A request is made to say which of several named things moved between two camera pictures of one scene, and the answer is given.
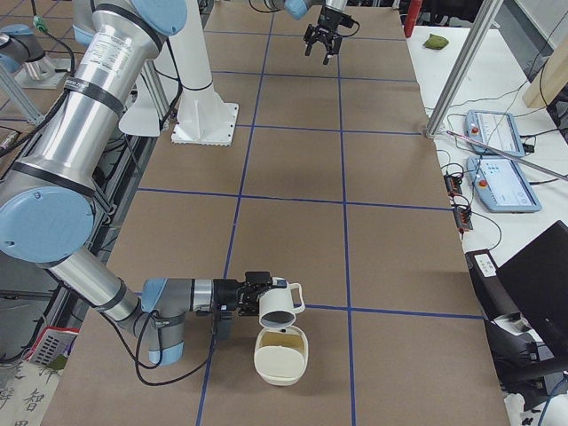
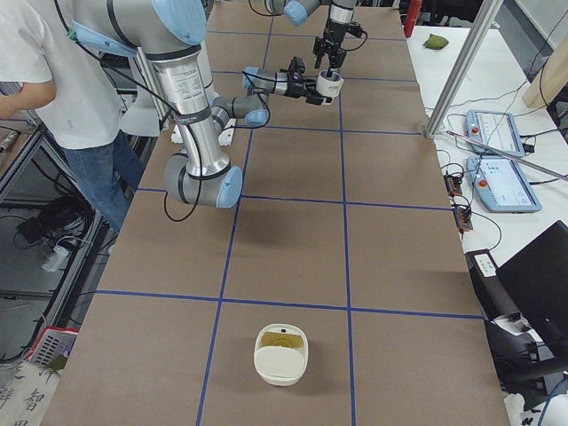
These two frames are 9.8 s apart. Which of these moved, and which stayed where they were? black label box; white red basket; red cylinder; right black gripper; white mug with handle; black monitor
Moved: white mug with handle; right black gripper
Stayed: red cylinder; black label box; black monitor; white red basket
